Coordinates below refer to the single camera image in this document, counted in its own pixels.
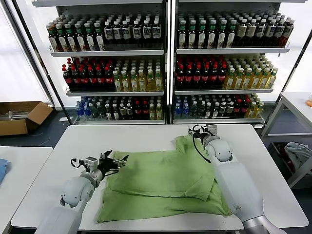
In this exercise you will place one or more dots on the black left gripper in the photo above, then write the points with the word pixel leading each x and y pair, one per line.
pixel 107 167

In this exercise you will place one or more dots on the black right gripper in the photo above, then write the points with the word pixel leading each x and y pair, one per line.
pixel 203 135

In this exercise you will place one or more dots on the green polo shirt red print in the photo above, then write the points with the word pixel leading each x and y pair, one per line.
pixel 158 175

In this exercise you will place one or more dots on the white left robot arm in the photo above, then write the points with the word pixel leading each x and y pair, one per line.
pixel 75 192

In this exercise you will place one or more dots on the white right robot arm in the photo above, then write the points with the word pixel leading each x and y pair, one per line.
pixel 239 185

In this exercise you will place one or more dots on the clear water bottle white cap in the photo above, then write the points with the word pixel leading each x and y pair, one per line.
pixel 100 111
pixel 201 110
pixel 93 111
pixel 193 109

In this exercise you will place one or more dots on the blue water bottle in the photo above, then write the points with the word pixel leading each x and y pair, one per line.
pixel 79 110
pixel 178 109
pixel 186 109
pixel 86 110

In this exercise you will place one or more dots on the small dark bottle white cap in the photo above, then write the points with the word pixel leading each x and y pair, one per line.
pixel 129 111
pixel 108 112
pixel 116 113
pixel 208 110
pixel 216 110
pixel 230 108
pixel 123 111
pixel 222 108

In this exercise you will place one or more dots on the yellow juice bottle green label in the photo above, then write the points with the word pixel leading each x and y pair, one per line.
pixel 229 80
pixel 255 80
pixel 151 82
pixel 259 110
pixel 238 80
pixel 263 80
pixel 134 83
pixel 159 111
pixel 251 110
pixel 126 83
pixel 152 111
pixel 246 80
pixel 118 83
pixel 159 82
pixel 142 83
pixel 271 79

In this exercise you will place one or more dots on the cola bottle red cap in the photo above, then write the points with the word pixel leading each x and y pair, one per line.
pixel 213 77
pixel 92 78
pixel 145 110
pixel 138 110
pixel 237 108
pixel 84 78
pixel 101 78
pixel 180 77
pixel 245 108
pixel 197 77
pixel 189 77
pixel 76 78
pixel 205 77
pixel 221 77
pixel 109 78
pixel 67 78

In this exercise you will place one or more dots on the white flat floor object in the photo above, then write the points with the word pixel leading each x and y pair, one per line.
pixel 65 119

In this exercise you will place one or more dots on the black storage bin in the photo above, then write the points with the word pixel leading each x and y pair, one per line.
pixel 274 151

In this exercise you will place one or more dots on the grey metal shelf rack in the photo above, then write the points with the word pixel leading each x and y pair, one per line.
pixel 107 53
pixel 231 50

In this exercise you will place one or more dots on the brown tea bottle green label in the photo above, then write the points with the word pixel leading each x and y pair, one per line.
pixel 55 41
pixel 231 37
pixel 81 41
pixel 212 38
pixel 182 38
pixel 90 40
pixel 192 38
pixel 100 40
pixel 63 41
pixel 72 41
pixel 202 38
pixel 222 38

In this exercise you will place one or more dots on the black slanted pole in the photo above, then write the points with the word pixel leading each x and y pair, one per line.
pixel 50 79
pixel 294 63

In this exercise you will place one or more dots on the red cloth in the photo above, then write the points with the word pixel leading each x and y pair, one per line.
pixel 291 162

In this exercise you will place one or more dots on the brown cardboard box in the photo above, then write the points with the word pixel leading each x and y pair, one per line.
pixel 13 127

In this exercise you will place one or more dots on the dark bottle white square label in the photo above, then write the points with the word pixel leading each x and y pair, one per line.
pixel 147 32
pixel 137 32
pixel 126 32
pixel 260 31
pixel 118 32
pixel 278 32
pixel 269 32
pixel 287 32
pixel 109 33
pixel 156 31

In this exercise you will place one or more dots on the grey blue cloth bundle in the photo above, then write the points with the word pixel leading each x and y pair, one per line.
pixel 298 152

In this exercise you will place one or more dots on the clear plastic packing items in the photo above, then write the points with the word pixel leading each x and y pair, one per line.
pixel 14 114

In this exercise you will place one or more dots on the blue folded cloth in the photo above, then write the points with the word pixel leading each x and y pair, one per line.
pixel 4 169

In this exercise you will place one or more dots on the dark bottle beige label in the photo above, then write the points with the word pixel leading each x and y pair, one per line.
pixel 241 32
pixel 250 31

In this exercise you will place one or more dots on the orange object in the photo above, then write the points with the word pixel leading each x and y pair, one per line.
pixel 309 100

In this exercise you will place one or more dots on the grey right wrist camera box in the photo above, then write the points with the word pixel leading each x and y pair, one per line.
pixel 212 130

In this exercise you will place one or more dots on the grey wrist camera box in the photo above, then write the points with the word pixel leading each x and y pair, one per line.
pixel 90 162
pixel 212 130

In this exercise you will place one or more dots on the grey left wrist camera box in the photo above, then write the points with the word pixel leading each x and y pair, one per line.
pixel 90 162

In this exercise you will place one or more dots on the grey frame side table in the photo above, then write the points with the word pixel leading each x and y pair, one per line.
pixel 296 101

